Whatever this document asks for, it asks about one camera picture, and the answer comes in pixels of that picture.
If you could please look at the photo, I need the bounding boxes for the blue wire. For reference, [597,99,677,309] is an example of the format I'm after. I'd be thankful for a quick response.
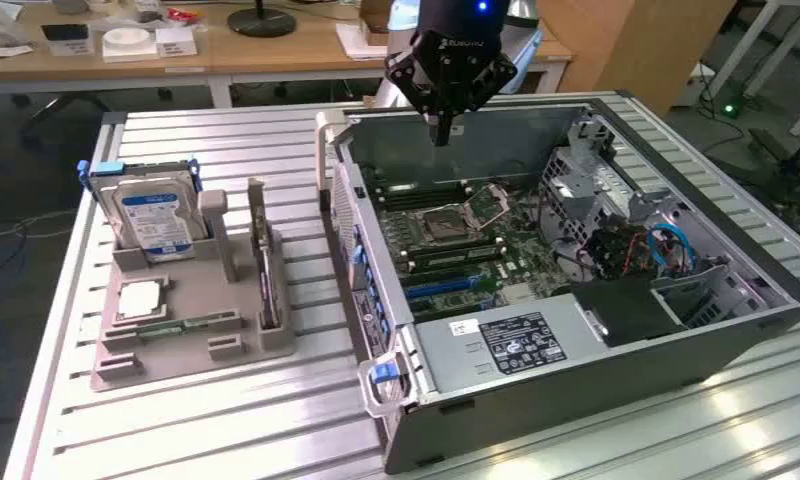
[645,223,700,277]

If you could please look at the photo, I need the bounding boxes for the brown cardboard box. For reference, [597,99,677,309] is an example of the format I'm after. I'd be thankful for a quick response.
[358,0,394,34]

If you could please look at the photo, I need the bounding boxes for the small white box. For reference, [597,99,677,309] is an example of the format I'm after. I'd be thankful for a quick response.
[154,27,198,59]

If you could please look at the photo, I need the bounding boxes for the red packet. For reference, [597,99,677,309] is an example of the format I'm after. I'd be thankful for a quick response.
[164,5,200,27]

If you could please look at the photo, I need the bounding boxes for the white box with black top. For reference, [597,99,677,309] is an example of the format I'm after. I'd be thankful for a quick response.
[40,23,96,57]

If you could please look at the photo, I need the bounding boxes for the wooden desk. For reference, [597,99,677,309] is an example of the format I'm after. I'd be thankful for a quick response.
[0,0,575,96]

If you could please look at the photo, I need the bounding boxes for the grey power supply unit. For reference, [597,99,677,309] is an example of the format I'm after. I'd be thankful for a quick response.
[412,292,615,394]

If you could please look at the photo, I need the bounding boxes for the black drive box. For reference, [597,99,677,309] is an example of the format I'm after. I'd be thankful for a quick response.
[568,278,687,349]

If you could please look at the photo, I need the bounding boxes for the grey metal drive cage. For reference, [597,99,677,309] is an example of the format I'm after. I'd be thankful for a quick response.
[537,112,675,266]

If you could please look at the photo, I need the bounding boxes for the white desk frame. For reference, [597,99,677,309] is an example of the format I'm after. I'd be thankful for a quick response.
[703,0,800,136]

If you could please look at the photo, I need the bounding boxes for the grey disk bay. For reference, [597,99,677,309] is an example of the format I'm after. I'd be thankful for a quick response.
[649,257,772,331]

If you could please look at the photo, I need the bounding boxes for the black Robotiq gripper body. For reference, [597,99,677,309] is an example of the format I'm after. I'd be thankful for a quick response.
[409,0,512,69]

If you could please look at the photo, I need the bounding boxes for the hard disk with blue label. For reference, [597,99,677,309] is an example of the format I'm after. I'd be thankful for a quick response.
[110,179,198,264]

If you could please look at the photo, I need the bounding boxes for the metal socket cover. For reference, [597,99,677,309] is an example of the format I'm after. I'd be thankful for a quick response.
[464,183,513,231]

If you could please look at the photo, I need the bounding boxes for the wooden cabinet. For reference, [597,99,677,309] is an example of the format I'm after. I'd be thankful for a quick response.
[556,0,739,115]

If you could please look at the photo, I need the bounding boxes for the black chair base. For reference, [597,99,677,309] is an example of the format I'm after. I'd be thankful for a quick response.
[10,92,112,147]

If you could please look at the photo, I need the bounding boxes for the hard disk in blue caddy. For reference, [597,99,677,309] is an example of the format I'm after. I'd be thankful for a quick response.
[76,157,205,241]

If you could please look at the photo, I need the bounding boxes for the green RAM stick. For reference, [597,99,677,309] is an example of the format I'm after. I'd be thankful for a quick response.
[134,315,209,340]

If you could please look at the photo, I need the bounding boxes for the CPU socket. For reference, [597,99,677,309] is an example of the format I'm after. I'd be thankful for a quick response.
[420,205,472,242]

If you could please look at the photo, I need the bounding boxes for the grey parts rack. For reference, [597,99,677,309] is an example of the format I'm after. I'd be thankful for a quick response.
[89,189,298,394]

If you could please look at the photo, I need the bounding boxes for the white floor unit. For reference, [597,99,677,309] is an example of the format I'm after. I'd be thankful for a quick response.
[677,62,719,109]

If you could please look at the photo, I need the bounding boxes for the graphics card with metal bracket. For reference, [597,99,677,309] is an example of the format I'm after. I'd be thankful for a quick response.
[246,177,288,334]

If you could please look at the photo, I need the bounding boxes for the white box with round hole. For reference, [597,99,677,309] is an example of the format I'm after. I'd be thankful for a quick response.
[100,27,160,64]

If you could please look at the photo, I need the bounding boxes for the open black PC case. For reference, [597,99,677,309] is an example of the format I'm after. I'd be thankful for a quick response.
[314,97,800,476]

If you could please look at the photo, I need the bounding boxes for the white paper stack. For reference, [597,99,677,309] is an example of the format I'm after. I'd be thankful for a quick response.
[334,22,392,62]

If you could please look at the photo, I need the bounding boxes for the black lamp base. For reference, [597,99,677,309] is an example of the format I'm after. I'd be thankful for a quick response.
[225,0,300,39]

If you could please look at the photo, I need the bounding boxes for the silver CPU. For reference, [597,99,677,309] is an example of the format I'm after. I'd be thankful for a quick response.
[116,282,165,319]

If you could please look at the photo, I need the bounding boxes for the blue expansion slot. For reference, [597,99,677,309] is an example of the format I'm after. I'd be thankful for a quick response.
[404,278,476,300]

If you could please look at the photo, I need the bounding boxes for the red wire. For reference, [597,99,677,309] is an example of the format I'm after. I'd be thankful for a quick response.
[628,231,669,279]

